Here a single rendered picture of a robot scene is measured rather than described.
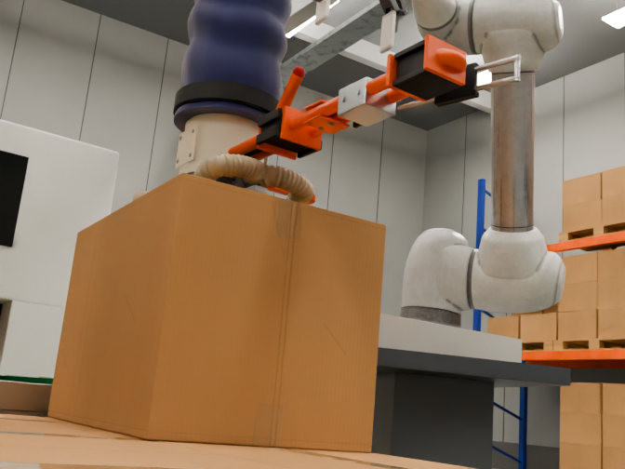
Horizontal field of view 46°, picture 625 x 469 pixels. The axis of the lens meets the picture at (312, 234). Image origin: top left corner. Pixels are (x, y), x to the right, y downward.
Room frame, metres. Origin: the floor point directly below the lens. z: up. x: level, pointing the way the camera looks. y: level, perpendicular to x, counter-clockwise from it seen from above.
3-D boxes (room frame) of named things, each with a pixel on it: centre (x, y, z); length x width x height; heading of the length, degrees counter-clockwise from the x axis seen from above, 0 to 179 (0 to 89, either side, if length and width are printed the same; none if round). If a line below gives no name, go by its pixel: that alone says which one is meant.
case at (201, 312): (1.44, 0.19, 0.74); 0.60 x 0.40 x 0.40; 31
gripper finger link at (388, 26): (1.14, -0.10, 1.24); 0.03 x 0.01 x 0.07; 34
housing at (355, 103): (1.06, -0.07, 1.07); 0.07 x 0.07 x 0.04; 35
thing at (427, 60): (0.94, -0.14, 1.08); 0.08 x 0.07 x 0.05; 35
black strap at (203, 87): (1.44, 0.20, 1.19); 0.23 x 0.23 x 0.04
